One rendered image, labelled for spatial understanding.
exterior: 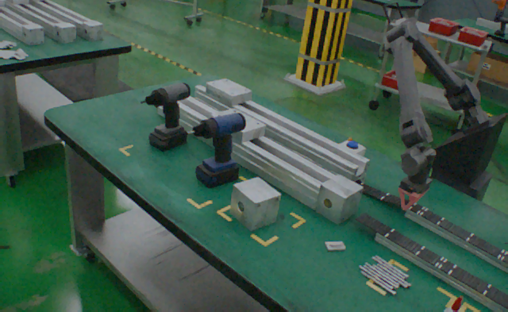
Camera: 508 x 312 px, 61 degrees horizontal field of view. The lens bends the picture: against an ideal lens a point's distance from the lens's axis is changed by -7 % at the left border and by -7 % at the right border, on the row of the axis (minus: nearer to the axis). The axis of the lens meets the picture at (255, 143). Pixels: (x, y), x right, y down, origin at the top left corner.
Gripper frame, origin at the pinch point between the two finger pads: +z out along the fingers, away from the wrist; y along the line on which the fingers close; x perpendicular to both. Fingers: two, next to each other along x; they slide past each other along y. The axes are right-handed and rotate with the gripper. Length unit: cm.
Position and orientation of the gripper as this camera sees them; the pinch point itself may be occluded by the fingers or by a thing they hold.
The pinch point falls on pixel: (408, 204)
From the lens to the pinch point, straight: 150.5
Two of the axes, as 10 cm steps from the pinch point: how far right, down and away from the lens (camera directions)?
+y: -6.9, 2.4, -6.8
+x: 7.1, 4.0, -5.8
